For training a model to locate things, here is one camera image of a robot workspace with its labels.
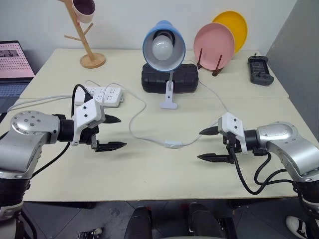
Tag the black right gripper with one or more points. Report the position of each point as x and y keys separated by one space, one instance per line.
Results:
x=231 y=142

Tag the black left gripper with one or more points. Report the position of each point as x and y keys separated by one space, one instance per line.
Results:
x=88 y=135

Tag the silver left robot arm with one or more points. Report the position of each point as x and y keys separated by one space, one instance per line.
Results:
x=22 y=147

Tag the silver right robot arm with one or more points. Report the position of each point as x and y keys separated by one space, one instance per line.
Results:
x=286 y=149

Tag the blue clip desk lamp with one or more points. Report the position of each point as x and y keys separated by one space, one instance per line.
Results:
x=163 y=47

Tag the white power strip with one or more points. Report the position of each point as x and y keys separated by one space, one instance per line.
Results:
x=109 y=95

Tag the black plastic case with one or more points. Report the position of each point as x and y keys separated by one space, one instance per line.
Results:
x=184 y=79

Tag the dark wooden plate rack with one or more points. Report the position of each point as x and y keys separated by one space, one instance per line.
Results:
x=215 y=72

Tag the wooden cup tree stand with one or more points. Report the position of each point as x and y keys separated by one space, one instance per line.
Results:
x=92 y=61

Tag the dark rounded shape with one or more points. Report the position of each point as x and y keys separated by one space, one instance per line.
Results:
x=138 y=224
x=204 y=221

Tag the black handheld remote controller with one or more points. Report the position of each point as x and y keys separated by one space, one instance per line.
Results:
x=260 y=74

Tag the pink plate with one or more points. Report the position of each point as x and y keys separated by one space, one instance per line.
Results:
x=214 y=44

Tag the white shoe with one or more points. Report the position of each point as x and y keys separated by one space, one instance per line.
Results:
x=295 y=226

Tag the pink cup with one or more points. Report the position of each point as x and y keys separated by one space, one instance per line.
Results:
x=84 y=17

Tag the yellow plate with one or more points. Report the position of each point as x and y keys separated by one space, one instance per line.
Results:
x=236 y=25

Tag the grey laptop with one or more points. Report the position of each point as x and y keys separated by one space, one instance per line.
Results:
x=12 y=59

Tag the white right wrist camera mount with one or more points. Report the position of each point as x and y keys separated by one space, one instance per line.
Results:
x=231 y=124

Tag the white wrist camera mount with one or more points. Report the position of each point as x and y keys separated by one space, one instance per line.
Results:
x=231 y=124
x=87 y=112

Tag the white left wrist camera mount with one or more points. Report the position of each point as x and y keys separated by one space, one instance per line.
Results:
x=87 y=112

